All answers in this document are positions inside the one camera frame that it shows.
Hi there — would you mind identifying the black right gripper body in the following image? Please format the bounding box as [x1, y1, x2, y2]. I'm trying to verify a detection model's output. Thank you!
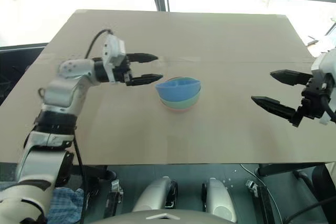
[290, 76, 329, 128]

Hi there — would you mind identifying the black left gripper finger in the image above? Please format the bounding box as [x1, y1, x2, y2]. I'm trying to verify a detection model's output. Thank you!
[125, 73, 164, 87]
[127, 52, 160, 65]

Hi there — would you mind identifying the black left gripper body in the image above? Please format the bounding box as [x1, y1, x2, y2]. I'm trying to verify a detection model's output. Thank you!
[112, 54, 133, 86]

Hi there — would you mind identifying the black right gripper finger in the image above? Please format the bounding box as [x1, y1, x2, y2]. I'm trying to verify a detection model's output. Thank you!
[269, 69, 314, 87]
[251, 95, 300, 124]

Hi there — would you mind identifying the blue bowl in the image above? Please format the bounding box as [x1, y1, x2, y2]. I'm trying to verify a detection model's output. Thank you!
[154, 78, 202, 103]

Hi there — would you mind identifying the green bowl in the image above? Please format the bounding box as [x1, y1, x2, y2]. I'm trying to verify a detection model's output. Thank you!
[159, 77, 204, 110]

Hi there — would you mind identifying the pink bowl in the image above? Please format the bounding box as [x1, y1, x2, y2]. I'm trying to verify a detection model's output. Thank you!
[164, 76, 206, 114]

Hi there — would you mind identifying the black chair base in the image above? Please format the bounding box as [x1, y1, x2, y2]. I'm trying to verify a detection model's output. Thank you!
[283, 165, 336, 224]

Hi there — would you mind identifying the silver right robot thigh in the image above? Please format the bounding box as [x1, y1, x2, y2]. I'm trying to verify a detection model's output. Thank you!
[202, 177, 237, 223]

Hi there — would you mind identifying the silver robot thigh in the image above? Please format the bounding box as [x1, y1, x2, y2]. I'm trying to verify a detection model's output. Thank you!
[132, 176, 179, 213]
[202, 177, 237, 223]

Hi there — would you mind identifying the silver left robot thigh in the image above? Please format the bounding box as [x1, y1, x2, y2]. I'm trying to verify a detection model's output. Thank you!
[132, 176, 179, 213]

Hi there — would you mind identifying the silver robot torso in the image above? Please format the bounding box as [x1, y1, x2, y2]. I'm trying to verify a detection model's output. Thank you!
[103, 209, 224, 224]

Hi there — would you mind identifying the blue checked cloth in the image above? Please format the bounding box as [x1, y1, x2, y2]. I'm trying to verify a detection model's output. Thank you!
[47, 187, 85, 224]

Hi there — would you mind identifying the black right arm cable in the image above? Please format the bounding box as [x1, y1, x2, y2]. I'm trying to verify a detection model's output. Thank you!
[323, 95, 336, 124]

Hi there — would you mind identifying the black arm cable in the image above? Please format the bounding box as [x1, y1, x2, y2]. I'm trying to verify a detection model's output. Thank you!
[84, 28, 115, 59]
[323, 95, 336, 124]

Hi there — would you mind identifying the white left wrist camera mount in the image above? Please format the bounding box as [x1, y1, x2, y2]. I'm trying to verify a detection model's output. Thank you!
[101, 34, 127, 83]

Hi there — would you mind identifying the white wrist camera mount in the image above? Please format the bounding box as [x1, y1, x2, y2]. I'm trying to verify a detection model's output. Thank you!
[311, 50, 336, 126]
[101, 34, 127, 83]

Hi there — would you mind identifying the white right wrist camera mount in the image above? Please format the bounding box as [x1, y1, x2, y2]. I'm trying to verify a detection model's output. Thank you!
[311, 50, 336, 126]

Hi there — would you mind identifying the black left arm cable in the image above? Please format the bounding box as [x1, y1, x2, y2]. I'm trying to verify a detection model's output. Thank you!
[84, 28, 115, 59]

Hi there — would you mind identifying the black table leg bracket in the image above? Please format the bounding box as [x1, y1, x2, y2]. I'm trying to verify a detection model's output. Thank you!
[245, 179, 277, 224]
[104, 178, 124, 219]

